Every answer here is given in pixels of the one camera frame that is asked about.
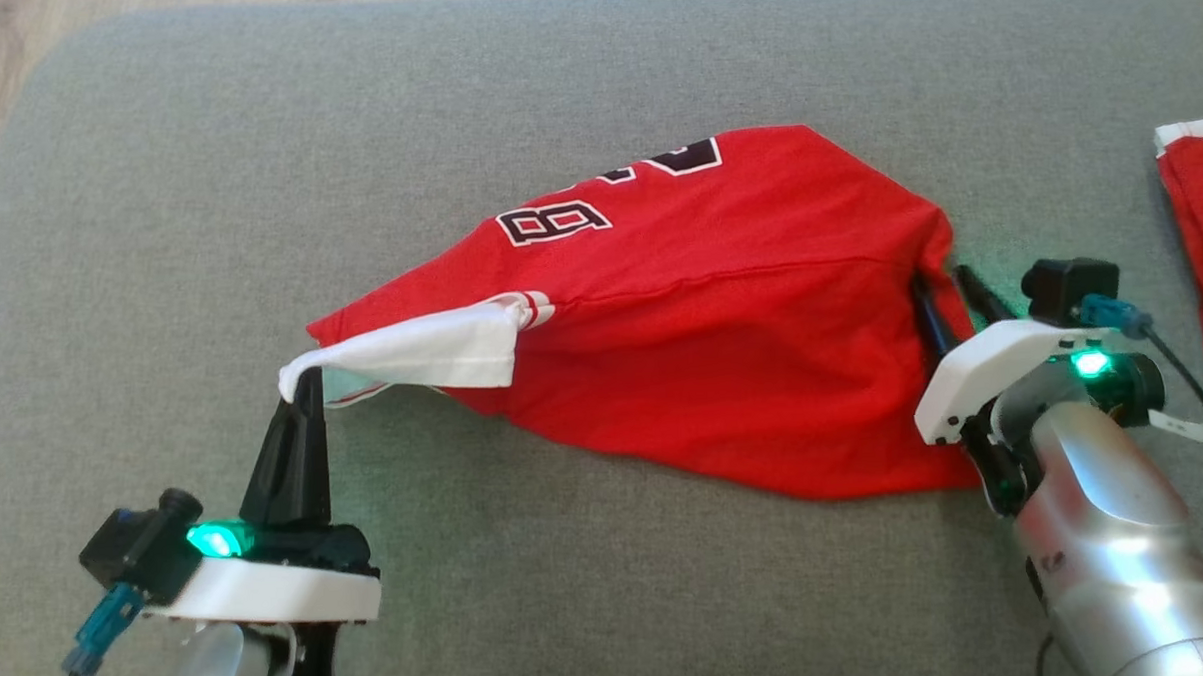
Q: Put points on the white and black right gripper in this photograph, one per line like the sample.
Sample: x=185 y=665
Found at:
x=1003 y=374

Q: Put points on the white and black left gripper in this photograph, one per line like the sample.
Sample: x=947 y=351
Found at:
x=280 y=589

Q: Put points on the red basketball jersey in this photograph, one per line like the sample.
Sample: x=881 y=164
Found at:
x=722 y=354

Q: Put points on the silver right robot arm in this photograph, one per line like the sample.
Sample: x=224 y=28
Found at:
x=1119 y=550

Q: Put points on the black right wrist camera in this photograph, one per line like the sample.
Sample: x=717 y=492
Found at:
x=1065 y=287

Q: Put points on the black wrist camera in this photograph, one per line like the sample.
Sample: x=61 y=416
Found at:
x=139 y=549
x=1065 y=287

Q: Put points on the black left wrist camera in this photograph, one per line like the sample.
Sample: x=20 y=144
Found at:
x=139 y=549

